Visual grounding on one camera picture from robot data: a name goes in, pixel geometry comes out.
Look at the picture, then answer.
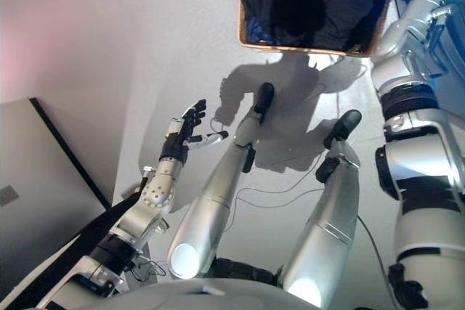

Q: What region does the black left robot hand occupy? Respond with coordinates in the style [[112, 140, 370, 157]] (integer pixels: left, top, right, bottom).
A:
[[158, 98, 230, 163]]

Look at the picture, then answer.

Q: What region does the woven wicker laundry basket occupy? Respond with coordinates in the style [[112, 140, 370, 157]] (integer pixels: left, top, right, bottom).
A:
[[238, 0, 394, 58]]

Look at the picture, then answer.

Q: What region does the black garment with white print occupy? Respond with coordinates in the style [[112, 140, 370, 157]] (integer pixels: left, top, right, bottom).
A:
[[234, 0, 375, 52]]

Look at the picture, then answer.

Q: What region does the royal blue cloth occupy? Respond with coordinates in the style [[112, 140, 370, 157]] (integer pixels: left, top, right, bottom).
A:
[[246, 18, 274, 44]]

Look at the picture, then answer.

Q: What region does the silver right robot leg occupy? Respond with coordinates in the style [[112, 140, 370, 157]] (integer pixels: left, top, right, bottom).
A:
[[280, 109, 364, 309]]

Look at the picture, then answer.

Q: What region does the wide black strap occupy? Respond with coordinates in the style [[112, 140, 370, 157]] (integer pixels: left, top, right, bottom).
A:
[[0, 192, 141, 291]]

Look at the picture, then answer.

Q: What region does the thin grey cable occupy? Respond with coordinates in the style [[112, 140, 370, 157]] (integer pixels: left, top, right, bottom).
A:
[[223, 150, 397, 289]]

